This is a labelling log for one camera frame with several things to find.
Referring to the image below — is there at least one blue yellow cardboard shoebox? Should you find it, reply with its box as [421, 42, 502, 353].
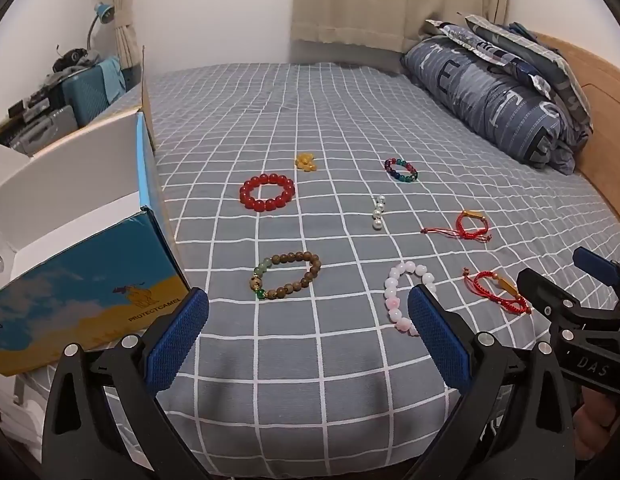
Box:
[0, 44, 194, 378]

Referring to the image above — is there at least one blue folded duvet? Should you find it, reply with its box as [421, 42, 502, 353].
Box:
[402, 36, 588, 174]

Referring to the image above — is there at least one white pearl bracelet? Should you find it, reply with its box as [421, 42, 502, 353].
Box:
[370, 194, 388, 232]

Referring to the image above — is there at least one pink bead bracelet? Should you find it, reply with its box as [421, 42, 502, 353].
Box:
[382, 260, 438, 337]

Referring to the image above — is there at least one patterned pillow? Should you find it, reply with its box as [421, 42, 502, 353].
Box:
[427, 15, 593, 130]

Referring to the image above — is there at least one grey hard case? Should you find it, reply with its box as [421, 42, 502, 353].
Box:
[0, 105, 78, 156]

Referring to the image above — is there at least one red bead bracelet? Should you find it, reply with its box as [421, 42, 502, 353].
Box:
[238, 171, 297, 214]

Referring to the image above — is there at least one blue desk lamp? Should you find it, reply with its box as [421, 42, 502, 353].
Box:
[86, 2, 116, 50]

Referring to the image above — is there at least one right hand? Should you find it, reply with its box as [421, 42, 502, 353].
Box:
[572, 387, 618, 460]

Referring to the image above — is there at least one grey checked bed sheet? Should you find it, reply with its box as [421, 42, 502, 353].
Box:
[149, 64, 620, 478]

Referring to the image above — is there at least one beige side curtain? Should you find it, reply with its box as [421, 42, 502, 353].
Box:
[112, 0, 140, 70]

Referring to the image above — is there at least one multicolour bead bracelet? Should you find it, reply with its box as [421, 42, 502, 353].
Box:
[382, 156, 421, 184]

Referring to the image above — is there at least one wooden headboard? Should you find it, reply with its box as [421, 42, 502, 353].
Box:
[538, 34, 620, 221]

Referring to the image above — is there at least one teal suitcase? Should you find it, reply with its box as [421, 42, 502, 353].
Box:
[60, 56, 126, 128]

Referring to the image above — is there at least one brown wooden bead bracelet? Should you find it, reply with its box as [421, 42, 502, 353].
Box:
[248, 250, 323, 302]

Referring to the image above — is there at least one red cord bracelet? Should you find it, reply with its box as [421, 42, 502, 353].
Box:
[420, 209, 492, 244]
[461, 268, 534, 316]

